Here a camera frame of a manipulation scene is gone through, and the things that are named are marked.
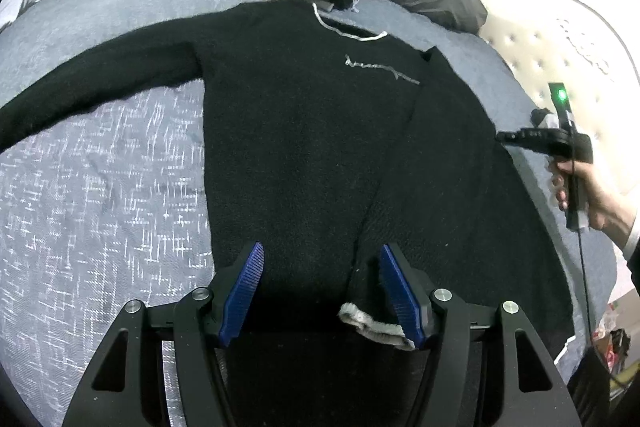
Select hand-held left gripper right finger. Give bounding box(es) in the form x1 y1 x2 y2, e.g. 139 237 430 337
378 243 583 427

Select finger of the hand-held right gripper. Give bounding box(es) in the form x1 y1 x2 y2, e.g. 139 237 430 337
495 129 571 154

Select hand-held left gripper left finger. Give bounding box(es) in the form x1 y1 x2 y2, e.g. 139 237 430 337
62 242 265 427

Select black sweater white trim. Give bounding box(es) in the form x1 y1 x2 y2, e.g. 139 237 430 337
0 0 576 427

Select person's right forearm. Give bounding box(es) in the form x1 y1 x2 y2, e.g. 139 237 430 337
619 214 640 293

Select person's right hand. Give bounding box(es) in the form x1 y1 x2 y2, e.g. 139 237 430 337
550 159 636 253

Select cream tufted headboard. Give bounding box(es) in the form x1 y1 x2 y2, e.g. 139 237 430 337
470 0 640 308

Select person's black trousers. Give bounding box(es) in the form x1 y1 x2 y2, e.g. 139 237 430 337
567 347 613 427

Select black cable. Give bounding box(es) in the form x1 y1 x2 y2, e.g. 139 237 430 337
575 227 601 348

